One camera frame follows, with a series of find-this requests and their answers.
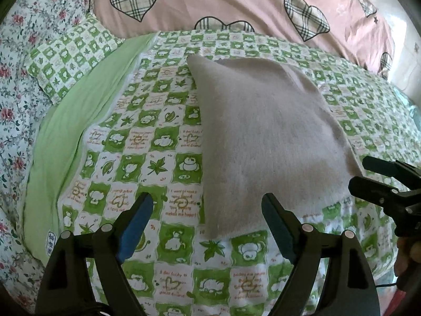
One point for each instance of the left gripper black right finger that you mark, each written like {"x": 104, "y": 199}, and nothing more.
{"x": 348, "y": 288}

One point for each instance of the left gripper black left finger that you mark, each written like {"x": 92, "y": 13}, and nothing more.
{"x": 84, "y": 274}

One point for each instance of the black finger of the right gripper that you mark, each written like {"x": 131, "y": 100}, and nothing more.
{"x": 405, "y": 173}
{"x": 377, "y": 193}

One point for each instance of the beige knit sweater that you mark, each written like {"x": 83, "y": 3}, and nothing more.
{"x": 266, "y": 128}

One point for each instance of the person's right hand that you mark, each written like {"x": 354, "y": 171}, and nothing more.
{"x": 403, "y": 256}

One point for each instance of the green white checkered bedsheet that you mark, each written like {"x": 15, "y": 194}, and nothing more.
{"x": 126, "y": 120}

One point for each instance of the pink quilt with plaid hearts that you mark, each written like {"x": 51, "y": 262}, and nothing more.
{"x": 352, "y": 29}

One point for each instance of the floral white quilt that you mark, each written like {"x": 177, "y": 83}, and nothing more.
{"x": 27, "y": 24}

